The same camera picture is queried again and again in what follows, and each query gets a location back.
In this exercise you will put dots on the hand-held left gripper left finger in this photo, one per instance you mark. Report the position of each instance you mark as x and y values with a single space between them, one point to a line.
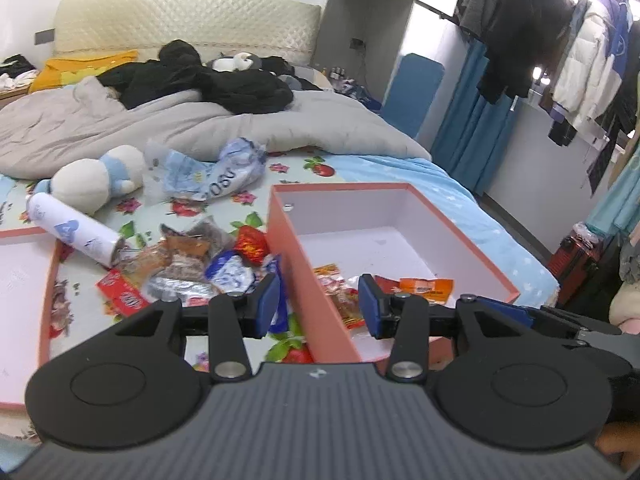
267 305

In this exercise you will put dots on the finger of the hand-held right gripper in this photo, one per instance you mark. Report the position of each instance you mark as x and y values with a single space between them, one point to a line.
507 311

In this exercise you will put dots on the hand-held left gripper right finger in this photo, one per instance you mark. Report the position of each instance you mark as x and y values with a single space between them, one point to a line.
372 305

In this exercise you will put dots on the purple snack packet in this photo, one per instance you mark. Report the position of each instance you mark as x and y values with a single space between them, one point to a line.
284 310

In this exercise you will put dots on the red clear snack packet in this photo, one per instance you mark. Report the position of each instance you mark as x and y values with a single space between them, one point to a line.
345 310

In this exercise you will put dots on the pink cardboard box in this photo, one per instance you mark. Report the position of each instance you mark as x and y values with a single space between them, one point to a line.
310 280

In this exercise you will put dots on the red orange snack packet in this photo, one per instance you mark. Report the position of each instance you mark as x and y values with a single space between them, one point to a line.
330 277

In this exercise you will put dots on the red foil snack packet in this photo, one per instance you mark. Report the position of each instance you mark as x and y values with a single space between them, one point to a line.
252 245

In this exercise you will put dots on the silver snack packet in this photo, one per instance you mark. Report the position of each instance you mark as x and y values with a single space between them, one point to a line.
180 287

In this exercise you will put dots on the person's right hand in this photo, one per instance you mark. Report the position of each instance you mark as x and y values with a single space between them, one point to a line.
622 445

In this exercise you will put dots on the cream plush cushion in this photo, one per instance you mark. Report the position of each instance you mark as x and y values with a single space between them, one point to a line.
625 310

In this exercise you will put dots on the blue white snack packet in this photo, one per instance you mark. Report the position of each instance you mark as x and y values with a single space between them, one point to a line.
230 270

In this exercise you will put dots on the red suitcase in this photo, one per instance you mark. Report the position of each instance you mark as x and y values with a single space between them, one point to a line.
575 265

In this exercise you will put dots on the blue floral bed sheet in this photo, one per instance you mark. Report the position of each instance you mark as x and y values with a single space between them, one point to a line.
480 210

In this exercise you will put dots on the orange brown clear snack packet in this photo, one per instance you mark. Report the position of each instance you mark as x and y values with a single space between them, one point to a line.
147 262

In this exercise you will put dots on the blue white plastic bag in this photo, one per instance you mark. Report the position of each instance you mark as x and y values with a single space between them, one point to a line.
230 175

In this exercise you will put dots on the red flat snack packet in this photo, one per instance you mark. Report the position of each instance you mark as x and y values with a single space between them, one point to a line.
122 292

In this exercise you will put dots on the light blue garment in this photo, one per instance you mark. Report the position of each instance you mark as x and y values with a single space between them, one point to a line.
615 200

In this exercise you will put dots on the clear plastic bag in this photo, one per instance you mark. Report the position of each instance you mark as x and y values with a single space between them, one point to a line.
175 170

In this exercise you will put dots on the blue curtain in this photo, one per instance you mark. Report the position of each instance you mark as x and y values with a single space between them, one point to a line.
475 135

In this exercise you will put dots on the grey quilt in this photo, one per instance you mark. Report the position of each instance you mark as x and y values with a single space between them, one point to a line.
225 130

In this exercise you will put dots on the white spray can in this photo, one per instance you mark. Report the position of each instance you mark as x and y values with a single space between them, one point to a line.
75 230

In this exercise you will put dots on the blue patterned cloth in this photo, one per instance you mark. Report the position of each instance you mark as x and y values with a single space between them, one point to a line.
360 95

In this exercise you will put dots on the blue chair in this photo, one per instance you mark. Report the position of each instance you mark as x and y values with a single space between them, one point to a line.
415 95

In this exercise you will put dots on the white blue plush toy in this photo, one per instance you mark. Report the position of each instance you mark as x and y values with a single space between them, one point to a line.
85 180

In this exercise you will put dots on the black jacket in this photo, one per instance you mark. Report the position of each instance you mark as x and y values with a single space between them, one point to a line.
225 87

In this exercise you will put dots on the dark folded clothes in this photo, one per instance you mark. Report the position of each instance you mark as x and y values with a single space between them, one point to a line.
295 80

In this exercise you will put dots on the small bottles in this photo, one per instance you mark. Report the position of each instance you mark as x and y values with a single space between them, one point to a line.
340 74

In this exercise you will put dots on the pink box lid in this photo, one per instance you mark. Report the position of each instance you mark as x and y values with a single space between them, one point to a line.
25 310

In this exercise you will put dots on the black white plush toy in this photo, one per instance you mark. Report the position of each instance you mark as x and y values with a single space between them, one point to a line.
235 62

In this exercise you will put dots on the white puffer jacket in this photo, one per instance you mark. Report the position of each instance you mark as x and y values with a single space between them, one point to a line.
585 70

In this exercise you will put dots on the black hanging coat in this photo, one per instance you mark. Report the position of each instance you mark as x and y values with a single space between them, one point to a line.
530 25

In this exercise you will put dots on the cream padded headboard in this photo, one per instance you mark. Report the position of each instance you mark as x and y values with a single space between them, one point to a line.
190 20

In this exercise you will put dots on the white wardrobe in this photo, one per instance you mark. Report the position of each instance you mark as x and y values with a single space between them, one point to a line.
350 10

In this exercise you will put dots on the yellow pillow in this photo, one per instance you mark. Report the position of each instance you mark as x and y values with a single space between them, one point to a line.
65 72

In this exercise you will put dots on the grey hanging coat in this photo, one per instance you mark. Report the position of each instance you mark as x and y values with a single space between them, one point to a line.
485 0

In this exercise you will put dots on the wooden bedside table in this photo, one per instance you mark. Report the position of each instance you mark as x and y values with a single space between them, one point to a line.
10 97

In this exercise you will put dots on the pile of clothes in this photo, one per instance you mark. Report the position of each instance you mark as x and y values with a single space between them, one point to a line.
15 72

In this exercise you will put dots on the grey wall panel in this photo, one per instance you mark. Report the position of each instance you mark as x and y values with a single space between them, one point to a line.
44 36

